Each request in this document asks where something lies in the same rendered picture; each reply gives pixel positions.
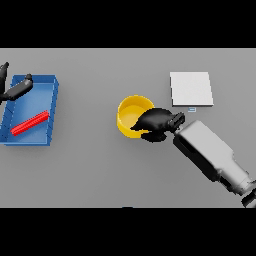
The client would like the yellow bowl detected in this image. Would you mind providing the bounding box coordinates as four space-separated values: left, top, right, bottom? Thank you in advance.
116 94 156 139

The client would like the dark robot left hand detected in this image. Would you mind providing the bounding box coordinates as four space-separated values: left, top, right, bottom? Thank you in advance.
0 61 34 105

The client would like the dark robot right hand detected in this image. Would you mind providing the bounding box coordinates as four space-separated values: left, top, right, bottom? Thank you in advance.
130 107 186 144

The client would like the blue plastic tray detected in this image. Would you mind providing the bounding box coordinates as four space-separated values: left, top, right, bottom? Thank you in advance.
0 74 60 147

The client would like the red beaker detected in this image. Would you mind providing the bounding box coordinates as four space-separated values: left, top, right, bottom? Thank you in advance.
10 110 50 137

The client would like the pale square measuring scale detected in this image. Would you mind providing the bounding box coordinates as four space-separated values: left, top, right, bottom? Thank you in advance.
169 71 215 112

